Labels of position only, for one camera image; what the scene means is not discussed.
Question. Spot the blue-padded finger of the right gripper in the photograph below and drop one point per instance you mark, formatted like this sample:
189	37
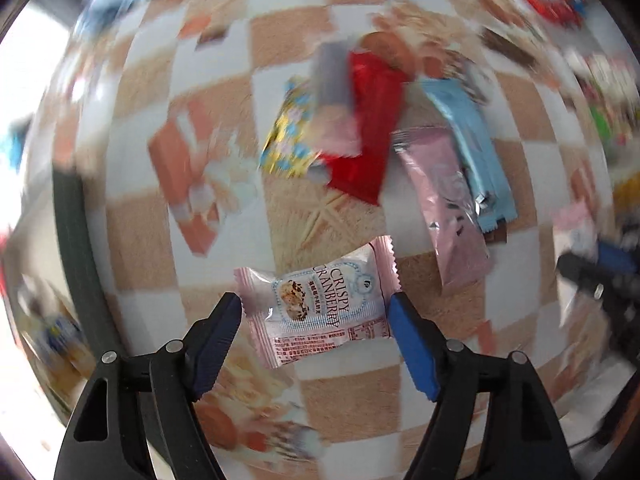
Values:
616	259

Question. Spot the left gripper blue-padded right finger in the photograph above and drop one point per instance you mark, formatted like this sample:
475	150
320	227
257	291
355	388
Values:
421	344

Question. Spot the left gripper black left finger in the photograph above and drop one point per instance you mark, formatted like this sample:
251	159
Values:
208	343

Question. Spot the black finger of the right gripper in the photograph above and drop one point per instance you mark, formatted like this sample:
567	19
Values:
587	276

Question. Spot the pink crispy cranberry packet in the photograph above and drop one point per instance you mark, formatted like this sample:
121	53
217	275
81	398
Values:
318	309

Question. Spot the red snack packet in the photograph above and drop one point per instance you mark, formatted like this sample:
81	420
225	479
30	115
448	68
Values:
379	94

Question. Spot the shallow cardboard box tray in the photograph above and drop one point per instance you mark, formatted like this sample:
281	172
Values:
79	266

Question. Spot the light blue snack packet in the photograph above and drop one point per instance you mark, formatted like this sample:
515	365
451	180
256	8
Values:
490	189

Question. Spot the pink foil snack packet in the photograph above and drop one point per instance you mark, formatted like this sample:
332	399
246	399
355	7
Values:
431	161

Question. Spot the yellow blue candy packet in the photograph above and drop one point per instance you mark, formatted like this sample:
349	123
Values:
287	151

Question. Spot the patterned checkered tablecloth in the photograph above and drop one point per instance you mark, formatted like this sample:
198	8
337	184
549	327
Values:
168	112

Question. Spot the grey clear snack stick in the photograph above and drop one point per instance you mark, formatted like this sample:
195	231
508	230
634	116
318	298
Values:
332	129

